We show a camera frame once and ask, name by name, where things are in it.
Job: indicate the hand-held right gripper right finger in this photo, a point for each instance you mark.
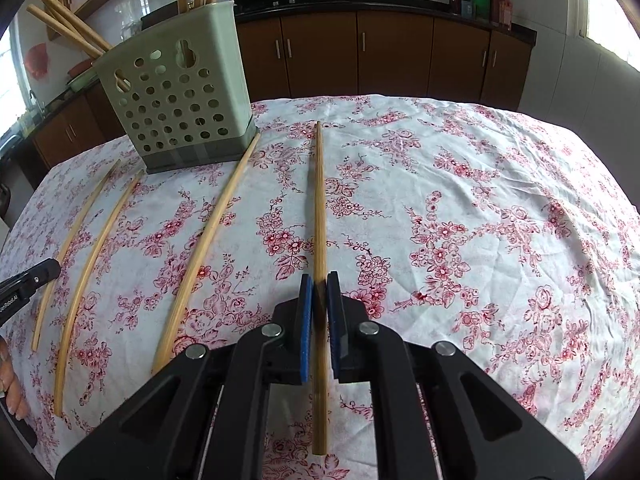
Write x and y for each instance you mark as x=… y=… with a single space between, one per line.
x=334 y=330

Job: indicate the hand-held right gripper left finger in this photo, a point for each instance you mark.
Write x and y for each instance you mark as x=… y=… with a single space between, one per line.
x=304 y=330

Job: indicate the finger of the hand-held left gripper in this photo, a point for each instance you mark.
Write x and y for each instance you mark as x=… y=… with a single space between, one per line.
x=42 y=274

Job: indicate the green perforated utensil holder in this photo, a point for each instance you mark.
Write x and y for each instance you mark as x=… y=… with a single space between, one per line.
x=200 y=85

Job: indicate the person's left hand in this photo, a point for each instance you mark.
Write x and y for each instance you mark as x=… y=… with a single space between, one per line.
x=12 y=385

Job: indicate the floral tablecloth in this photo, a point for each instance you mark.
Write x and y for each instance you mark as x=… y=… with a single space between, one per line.
x=450 y=210

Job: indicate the faucet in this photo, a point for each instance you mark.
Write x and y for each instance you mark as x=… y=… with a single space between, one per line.
x=34 y=102

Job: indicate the small side window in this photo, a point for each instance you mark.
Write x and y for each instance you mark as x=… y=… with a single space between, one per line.
x=11 y=80

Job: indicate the green basin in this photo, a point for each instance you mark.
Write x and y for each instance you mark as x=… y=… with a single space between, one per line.
x=82 y=77

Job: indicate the red basin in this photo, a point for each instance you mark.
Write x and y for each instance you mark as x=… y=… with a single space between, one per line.
x=82 y=66

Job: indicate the red plastic bag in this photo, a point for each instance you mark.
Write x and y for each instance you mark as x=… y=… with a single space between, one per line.
x=37 y=60

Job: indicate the dark cutting board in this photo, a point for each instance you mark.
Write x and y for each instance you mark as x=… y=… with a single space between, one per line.
x=157 y=19

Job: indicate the brown base cabinets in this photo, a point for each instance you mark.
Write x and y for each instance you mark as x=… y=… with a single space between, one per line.
x=390 y=55

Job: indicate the black kitchen countertop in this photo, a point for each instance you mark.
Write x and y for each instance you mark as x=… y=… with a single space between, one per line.
x=400 y=2

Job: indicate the large bright window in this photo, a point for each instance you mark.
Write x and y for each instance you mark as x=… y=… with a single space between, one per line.
x=612 y=15

